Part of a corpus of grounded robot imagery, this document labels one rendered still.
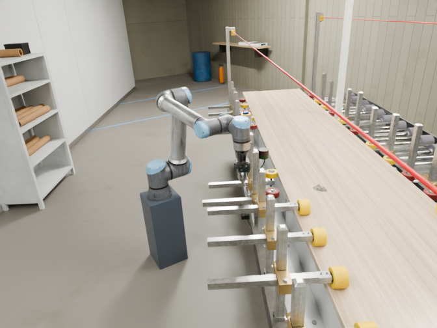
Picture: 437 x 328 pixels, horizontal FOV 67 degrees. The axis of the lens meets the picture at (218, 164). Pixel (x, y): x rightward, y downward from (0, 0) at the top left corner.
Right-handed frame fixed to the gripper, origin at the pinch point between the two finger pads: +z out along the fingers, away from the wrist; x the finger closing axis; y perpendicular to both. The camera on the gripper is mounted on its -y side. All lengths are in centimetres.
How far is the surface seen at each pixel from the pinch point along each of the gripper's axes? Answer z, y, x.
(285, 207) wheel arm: 5.2, 21.4, 20.5
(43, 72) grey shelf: -32, -234, -219
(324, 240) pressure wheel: 6, 48, 32
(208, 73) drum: 78, -839, -48
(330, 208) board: 10.6, 16.1, 45.3
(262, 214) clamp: 6.4, 25.3, 8.2
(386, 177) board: 11, -15, 89
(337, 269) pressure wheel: 3, 70, 31
